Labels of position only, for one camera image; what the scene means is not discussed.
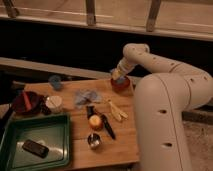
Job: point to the black handled knife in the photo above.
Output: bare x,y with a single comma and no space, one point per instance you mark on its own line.
108,127

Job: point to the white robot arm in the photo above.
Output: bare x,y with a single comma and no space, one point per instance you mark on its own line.
170,88

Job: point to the orange apple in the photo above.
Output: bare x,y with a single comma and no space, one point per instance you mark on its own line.
95,122

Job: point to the dark red bowl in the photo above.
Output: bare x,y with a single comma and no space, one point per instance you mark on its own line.
27,102

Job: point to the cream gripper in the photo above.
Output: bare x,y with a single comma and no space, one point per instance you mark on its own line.
123,68

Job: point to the dark brown rectangular block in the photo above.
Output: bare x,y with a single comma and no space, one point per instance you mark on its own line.
35,148

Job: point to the small metal cup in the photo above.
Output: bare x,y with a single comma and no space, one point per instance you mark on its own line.
94,140

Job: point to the white cylindrical cup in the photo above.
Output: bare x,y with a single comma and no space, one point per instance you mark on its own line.
54,103

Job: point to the wooden cutting board table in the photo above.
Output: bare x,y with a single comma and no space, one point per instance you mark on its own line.
121,151

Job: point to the blue sponge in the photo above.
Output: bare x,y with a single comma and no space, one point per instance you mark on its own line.
120,80

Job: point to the crumpled blue cloth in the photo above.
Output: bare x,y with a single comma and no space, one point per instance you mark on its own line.
83,97

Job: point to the small dark object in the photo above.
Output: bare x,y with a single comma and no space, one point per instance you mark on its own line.
90,111

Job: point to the small blue cup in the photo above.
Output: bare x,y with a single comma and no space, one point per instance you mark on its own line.
55,82

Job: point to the green plastic tray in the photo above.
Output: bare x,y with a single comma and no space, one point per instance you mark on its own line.
52,132

